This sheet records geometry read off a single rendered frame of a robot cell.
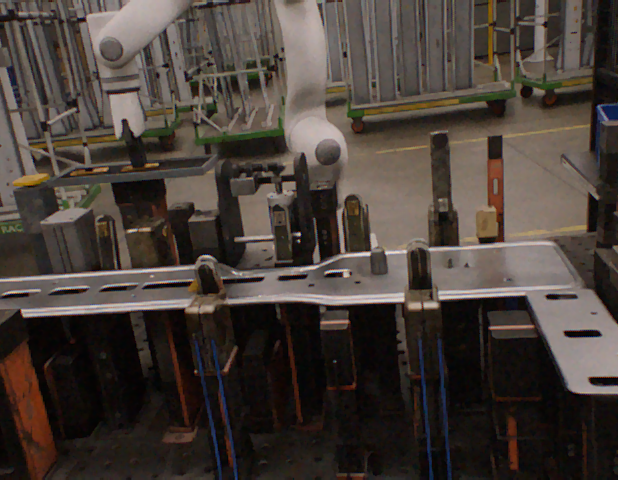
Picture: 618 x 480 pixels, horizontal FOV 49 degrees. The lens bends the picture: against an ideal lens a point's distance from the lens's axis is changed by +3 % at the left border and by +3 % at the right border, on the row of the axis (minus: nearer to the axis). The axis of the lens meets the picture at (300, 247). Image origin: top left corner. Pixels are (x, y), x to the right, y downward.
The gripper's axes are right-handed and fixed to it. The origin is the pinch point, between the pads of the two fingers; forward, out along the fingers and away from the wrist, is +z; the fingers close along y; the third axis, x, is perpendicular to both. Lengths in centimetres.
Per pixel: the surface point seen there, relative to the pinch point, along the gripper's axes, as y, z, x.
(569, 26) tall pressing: -667, 37, 369
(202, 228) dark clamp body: 21.7, 12.7, 15.4
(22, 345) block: 48, 22, -15
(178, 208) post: 17.0, 8.9, 10.3
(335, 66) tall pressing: -916, 64, 113
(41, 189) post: 0.0, 5.0, -23.7
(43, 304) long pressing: 38.7, 18.5, -13.7
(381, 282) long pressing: 48, 19, 49
